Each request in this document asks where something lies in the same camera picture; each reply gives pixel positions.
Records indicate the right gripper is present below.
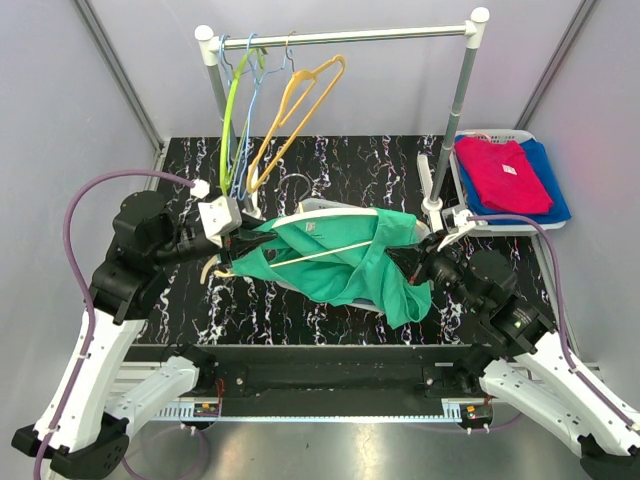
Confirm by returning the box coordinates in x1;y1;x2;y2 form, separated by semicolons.
385;229;484;315

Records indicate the cream white hanger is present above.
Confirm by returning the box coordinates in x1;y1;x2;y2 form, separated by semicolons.
199;172;431;286

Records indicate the green tank top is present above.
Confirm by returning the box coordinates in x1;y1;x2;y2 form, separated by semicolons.
231;207;432;329

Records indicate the lime green hanger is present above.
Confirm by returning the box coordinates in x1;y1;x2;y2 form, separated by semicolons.
219;48;264;195

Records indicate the yellow plastic hanger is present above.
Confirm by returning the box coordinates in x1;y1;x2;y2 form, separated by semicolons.
246;54;346;194

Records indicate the light blue wire hanger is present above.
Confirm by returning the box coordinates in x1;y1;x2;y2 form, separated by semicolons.
218;33;261;199

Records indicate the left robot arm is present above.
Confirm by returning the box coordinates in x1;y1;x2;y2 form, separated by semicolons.
11;191;276;479

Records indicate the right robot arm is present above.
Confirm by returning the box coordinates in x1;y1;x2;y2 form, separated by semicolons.
386;235;639;479

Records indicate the white plastic basket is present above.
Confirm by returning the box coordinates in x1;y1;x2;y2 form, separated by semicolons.
274;198;431;313

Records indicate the pink folded shirt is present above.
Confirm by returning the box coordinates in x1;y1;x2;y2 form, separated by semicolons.
455;137;554;215

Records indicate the white side basket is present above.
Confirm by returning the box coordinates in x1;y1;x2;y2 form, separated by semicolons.
449;129;536;237

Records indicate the blue folded shirt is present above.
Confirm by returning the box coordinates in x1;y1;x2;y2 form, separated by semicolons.
459;139;571;228

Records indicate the white clothes rack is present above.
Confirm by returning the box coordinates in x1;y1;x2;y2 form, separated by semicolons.
194;7;490;231

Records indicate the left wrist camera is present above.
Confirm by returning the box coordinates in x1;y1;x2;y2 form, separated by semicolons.
198;196;242;247

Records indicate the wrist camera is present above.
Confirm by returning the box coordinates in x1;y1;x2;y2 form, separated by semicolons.
436;209;477;252
198;196;242;247

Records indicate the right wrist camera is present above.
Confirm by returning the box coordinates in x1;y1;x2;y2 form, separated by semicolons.
436;209;477;252

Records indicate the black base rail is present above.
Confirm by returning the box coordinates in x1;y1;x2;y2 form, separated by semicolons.
114;343;576;424

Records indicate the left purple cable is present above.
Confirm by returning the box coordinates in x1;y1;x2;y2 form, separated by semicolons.
32;169;209;480

